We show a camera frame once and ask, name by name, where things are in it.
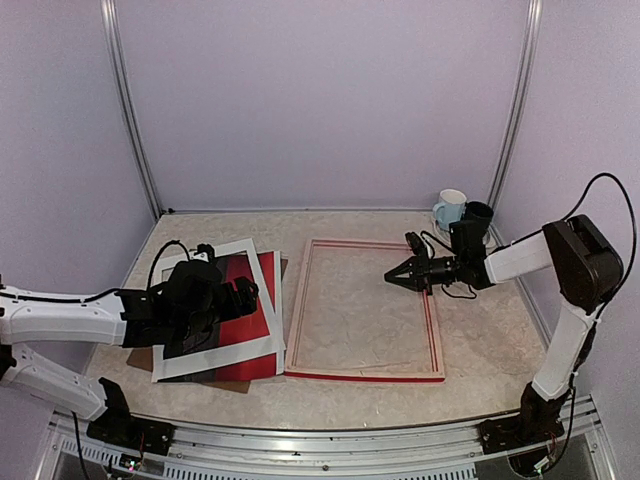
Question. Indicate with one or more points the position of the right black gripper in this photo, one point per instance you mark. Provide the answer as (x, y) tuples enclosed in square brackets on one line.
[(421, 273)]

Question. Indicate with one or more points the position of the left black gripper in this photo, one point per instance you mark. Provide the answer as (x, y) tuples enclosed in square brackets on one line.
[(247, 299)]

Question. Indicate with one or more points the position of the red black photo print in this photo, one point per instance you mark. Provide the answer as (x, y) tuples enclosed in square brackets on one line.
[(260, 325)]

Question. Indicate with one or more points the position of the white mat board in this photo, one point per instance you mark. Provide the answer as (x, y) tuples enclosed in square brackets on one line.
[(250, 345)]

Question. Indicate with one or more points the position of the clear glass sheet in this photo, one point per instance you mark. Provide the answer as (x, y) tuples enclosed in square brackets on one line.
[(365, 310)]

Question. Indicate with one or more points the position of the wooden red picture frame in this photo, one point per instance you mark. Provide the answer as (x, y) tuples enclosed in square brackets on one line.
[(365, 315)]

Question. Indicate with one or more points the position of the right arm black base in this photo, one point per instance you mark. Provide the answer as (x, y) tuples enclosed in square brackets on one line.
[(538, 420)]

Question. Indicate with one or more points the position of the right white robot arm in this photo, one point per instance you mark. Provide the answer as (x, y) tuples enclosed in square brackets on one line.
[(587, 268)]

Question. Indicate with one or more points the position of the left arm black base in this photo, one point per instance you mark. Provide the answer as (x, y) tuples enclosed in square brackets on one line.
[(117, 426)]

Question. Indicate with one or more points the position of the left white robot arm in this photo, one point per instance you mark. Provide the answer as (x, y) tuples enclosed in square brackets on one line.
[(26, 318)]

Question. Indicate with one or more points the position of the light blue mug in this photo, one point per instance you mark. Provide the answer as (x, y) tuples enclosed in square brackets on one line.
[(449, 208)]

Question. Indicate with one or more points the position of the white coaster plate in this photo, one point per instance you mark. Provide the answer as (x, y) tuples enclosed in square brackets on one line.
[(488, 240)]

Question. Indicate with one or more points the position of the dark green mug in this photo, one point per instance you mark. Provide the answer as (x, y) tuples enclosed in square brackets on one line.
[(479, 214)]

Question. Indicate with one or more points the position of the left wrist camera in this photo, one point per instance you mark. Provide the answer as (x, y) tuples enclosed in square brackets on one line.
[(203, 252)]

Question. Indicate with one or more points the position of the aluminium front rail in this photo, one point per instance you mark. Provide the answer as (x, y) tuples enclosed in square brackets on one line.
[(450, 450)]

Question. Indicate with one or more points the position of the right aluminium corner post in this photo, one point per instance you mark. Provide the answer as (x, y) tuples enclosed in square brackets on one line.
[(518, 102)]

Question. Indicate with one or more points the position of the aluminium corner post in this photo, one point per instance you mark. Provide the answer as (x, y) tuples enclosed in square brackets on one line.
[(518, 102), (118, 63)]

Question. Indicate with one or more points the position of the left aluminium corner post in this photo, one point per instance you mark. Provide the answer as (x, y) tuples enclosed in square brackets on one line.
[(118, 63)]

